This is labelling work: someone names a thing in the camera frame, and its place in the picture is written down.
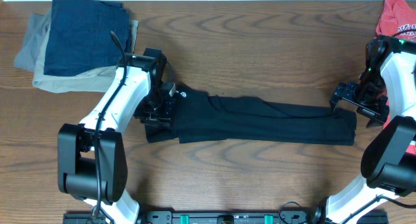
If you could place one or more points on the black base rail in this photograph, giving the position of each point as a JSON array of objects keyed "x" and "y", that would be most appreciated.
[{"x": 167, "y": 217}]

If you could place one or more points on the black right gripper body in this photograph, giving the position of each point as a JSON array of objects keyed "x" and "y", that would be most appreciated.
[{"x": 376, "y": 110}]

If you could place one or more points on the folded grey garment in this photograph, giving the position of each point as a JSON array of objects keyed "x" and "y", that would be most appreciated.
[{"x": 34, "y": 36}]

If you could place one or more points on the black t-shirt with logo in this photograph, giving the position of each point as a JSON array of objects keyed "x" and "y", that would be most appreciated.
[{"x": 199, "y": 117}]

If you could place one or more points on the red printed t-shirt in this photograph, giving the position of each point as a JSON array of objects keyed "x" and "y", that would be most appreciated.
[{"x": 397, "y": 19}]

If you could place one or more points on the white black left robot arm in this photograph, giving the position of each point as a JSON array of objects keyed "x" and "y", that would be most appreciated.
[{"x": 92, "y": 165}]

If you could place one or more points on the folded navy blue garment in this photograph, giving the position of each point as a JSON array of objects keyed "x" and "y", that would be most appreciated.
[{"x": 80, "y": 36}]

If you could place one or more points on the folded beige garment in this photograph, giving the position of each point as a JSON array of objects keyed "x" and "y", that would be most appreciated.
[{"x": 95, "y": 80}]

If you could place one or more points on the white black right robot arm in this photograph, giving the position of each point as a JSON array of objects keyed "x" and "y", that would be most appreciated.
[{"x": 386, "y": 95}]

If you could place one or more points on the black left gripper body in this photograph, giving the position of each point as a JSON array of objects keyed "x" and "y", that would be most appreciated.
[{"x": 156, "y": 108}]

